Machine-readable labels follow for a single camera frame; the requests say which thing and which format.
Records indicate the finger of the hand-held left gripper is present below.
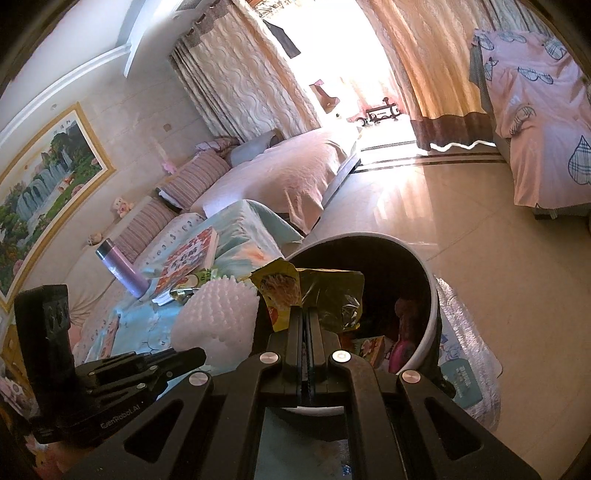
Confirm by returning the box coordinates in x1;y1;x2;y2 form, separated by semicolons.
134;347;207;393
76;349;181;371

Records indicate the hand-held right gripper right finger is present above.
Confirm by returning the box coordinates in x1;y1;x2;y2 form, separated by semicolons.
308;308;542;480

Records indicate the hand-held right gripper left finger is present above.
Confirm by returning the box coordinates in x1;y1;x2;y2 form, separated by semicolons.
62;307;308;480

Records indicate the yellow snack packet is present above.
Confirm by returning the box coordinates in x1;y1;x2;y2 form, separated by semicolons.
252;258;365;333

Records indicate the pastel green pink packet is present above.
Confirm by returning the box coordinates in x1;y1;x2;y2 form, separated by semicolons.
352;335;387;369

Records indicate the pink bottle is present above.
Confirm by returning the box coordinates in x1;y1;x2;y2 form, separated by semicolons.
389;298;423;376

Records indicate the grey round trash bin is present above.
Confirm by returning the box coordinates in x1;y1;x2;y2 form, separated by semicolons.
279;233;455;416

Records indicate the white foam fruit net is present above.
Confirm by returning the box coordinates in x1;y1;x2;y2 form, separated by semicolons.
173;274;260;365

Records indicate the green snack packet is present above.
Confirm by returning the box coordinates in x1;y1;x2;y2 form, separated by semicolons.
170;269;220;303

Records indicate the purple drink bottle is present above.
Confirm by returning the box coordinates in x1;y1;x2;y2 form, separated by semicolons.
95;239;149;300

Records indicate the red cover book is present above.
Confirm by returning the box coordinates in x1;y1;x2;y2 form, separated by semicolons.
152;227;220;305

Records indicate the teal printed blanket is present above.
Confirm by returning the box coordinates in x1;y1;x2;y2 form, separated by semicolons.
69;199;352;480

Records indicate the white patterned pillow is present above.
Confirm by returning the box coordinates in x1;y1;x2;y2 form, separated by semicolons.
139;213;206;273

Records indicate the striped pink pillow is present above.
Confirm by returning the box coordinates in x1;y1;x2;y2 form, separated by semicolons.
113;198;178;264
159;150;232;210

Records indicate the framed landscape painting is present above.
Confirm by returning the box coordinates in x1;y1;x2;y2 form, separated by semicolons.
0;102;116;315

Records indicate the pink covered sofa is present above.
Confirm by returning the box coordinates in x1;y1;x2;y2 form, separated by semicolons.
60;127;363;324

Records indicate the grey blue pillow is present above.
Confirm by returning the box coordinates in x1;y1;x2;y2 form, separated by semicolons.
229;129;282;167

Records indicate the pink folded cloth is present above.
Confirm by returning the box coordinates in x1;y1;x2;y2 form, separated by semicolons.
196;136;241;153

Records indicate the small dark wooden stand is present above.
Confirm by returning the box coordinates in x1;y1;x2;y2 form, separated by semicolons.
355;99;402;127

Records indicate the beige patterned curtain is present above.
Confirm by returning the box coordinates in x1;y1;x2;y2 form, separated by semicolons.
168;0;321;144
355;0;499;153

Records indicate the dark hanging garment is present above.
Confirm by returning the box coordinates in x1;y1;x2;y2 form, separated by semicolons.
263;18;302;58

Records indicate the grey cloth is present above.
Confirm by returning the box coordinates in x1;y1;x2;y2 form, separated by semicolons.
468;39;497;134

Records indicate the pink heart print quilt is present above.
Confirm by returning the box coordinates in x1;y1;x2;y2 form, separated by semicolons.
468;28;591;217

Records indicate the white air conditioner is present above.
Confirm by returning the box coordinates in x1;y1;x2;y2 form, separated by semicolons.
122;0;204;79

